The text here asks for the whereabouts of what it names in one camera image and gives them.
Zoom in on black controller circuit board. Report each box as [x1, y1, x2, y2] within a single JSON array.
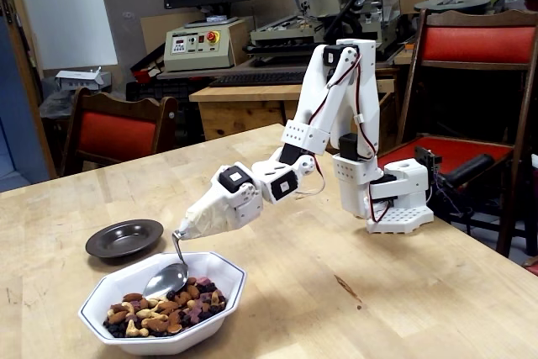
[[414, 145, 443, 175]]

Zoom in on wooden folding chair red cushions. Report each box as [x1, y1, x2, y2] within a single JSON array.
[[394, 8, 538, 258]]

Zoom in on bent metal spoon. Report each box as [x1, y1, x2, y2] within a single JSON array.
[[142, 229, 190, 300]]

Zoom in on red black white servo cable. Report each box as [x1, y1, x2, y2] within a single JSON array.
[[293, 152, 328, 200]]

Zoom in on black plastic crate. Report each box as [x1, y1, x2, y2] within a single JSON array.
[[125, 79, 211, 103]]

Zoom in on white paper model box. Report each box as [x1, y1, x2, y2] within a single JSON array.
[[54, 66, 113, 92]]

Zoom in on brown cardboard sheet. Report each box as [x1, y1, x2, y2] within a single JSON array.
[[140, 11, 209, 57]]

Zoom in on black cylindrical clamp handle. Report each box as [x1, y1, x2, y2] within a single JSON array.
[[443, 153, 496, 190]]

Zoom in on cream masking tape wrap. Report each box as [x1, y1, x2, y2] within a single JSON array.
[[179, 184, 236, 241]]

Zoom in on dark door handle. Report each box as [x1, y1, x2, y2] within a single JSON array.
[[0, 0, 18, 26]]

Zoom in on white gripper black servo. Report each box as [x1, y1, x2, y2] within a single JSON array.
[[207, 161, 265, 232]]

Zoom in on grey board panel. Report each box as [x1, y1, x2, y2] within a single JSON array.
[[95, 0, 167, 95]]

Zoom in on black keyboard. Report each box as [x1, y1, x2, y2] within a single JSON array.
[[208, 71, 309, 88]]

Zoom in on red object at table edge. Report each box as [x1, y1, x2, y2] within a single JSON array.
[[522, 254, 538, 279]]

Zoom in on wooden chair red backrest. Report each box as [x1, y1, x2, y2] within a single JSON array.
[[58, 87, 180, 177]]

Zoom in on beige control box red button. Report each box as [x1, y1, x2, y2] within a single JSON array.
[[162, 17, 249, 73]]

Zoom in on dark metal plate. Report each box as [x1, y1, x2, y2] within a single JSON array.
[[85, 219, 165, 260]]

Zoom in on mixed nuts and raisins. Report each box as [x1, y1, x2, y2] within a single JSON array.
[[103, 277, 228, 339]]

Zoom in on white octagonal bowl blue rim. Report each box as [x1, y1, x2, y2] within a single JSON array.
[[77, 251, 247, 356]]

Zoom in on wooden workbench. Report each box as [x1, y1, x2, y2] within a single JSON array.
[[188, 77, 398, 142]]

